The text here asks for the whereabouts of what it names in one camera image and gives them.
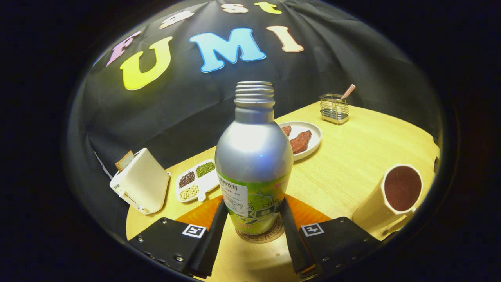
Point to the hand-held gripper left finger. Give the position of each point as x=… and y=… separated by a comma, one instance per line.
x=213, y=243

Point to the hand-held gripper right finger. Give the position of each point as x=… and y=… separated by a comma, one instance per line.
x=291, y=243

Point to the round cork coaster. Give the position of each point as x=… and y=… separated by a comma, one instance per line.
x=280, y=231

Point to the silver juice bottle green label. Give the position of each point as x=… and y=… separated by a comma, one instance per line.
x=252, y=152

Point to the pale yellow beans pile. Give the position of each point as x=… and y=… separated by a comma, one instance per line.
x=189, y=192

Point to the white divided tray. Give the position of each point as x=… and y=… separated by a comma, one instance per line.
x=209, y=182

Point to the dark brown beans pile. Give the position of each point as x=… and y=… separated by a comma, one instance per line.
x=187, y=179

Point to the green beans pile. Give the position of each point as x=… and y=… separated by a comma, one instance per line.
x=205, y=169

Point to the white toaster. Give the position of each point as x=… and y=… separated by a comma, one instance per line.
x=145, y=184

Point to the wooden table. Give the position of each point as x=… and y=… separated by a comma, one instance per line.
x=344, y=164

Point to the brown meat piece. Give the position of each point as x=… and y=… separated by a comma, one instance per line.
x=300, y=141
x=286, y=130

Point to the white oval plate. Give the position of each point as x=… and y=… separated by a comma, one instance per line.
x=311, y=129

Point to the toast bread slice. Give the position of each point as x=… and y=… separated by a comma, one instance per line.
x=124, y=160

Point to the black backdrop cloth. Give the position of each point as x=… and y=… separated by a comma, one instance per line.
x=188, y=109

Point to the pink striped straw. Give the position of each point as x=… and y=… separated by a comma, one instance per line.
x=348, y=91

